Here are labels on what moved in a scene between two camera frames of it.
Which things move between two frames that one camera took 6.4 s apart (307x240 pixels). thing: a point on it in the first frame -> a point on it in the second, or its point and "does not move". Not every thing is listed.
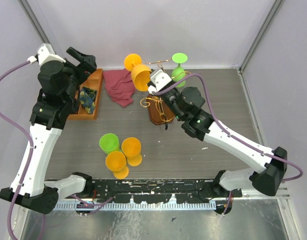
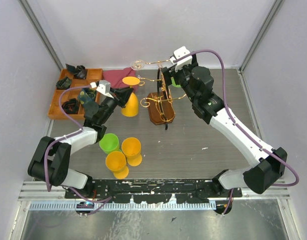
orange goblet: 131,147 does not move
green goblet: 109,142 does not move
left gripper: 86,67 -> 122,95
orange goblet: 140,73 -> 131,109
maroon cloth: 119,83 does not move
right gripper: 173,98 -> 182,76
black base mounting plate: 158,191 does not move
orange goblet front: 116,162 does not move
